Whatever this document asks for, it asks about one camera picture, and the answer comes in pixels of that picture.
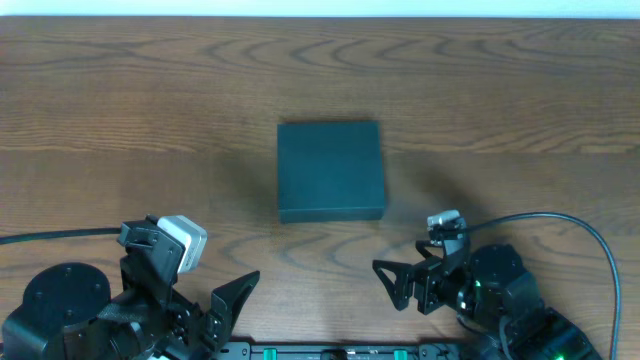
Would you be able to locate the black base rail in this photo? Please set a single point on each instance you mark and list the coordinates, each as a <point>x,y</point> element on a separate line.
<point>427,351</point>

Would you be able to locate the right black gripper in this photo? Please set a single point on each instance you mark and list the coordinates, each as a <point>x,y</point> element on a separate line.
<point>422,286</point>

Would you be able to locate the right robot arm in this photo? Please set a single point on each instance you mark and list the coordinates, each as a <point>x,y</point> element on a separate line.
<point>489,287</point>

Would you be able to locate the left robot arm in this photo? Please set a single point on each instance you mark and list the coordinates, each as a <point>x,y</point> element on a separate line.
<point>69,312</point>

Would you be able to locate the dark green box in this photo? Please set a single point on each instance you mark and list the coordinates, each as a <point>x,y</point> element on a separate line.
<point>330,171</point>

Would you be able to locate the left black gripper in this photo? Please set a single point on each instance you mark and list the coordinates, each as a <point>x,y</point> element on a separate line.
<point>198,320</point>

